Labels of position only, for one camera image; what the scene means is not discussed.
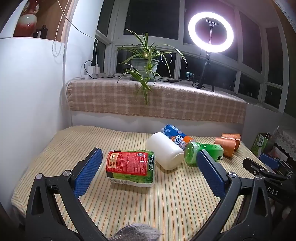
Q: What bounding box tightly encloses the red vase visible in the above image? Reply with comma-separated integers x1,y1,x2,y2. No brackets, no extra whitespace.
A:
18,0,38,37

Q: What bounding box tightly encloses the green paper box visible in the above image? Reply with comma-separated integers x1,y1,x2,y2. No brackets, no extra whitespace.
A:
252,133,274,158

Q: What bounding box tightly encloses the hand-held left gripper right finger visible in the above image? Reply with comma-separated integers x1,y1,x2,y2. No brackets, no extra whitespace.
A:
190,149,274,241

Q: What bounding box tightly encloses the green plastic bottle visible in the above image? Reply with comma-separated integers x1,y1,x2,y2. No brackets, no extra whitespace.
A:
184,142,224,164

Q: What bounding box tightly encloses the potted spider plant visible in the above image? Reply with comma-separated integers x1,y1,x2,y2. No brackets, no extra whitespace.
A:
117,29,188,105

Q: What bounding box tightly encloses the white power strip with chargers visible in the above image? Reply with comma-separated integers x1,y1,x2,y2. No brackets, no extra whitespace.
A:
80,65,101,80

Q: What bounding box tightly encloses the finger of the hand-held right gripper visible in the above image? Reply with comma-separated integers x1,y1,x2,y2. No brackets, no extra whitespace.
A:
242,158,289,182
259,153,296,178

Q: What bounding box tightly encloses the beaded blind cord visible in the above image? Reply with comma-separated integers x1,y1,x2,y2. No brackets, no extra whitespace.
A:
52,0,65,56

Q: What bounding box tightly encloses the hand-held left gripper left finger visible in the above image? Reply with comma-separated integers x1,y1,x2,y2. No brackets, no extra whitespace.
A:
24,147,109,241

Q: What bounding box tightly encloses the grey knit cloth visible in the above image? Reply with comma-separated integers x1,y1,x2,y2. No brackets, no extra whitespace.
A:
107,223,160,241

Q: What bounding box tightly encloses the blue and orange drink bottle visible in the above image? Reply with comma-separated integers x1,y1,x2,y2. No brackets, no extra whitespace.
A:
161,124,196,150

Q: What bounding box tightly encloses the red and green food packet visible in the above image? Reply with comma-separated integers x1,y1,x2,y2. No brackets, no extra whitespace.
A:
106,150,157,188

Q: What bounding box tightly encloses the white window frame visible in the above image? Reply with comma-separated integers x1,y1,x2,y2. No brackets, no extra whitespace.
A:
95,0,292,114

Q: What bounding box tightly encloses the lace cloth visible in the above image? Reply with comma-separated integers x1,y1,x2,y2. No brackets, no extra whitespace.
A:
273,126,296,161

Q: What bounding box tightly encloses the white cable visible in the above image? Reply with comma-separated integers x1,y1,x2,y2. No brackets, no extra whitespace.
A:
57,0,98,66

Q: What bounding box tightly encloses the striped table cloth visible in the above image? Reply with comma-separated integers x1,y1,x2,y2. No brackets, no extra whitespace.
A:
10,125,269,241

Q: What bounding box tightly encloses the white cup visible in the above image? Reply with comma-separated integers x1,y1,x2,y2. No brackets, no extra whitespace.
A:
146,132,185,171

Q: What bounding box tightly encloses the black tripod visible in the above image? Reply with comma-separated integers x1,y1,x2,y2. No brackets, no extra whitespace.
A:
193,54,215,93

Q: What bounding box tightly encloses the copper cup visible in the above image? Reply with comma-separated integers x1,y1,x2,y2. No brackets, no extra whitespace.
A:
214,137,237,158
221,133,241,151

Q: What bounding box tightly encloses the ring light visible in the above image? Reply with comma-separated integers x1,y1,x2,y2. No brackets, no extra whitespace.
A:
188,11,234,55

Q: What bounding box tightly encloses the checked blanket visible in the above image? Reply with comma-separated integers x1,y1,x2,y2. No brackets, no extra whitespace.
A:
66,77,247,124

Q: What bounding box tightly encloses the dark bottle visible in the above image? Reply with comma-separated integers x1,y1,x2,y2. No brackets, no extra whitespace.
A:
32,25,48,39

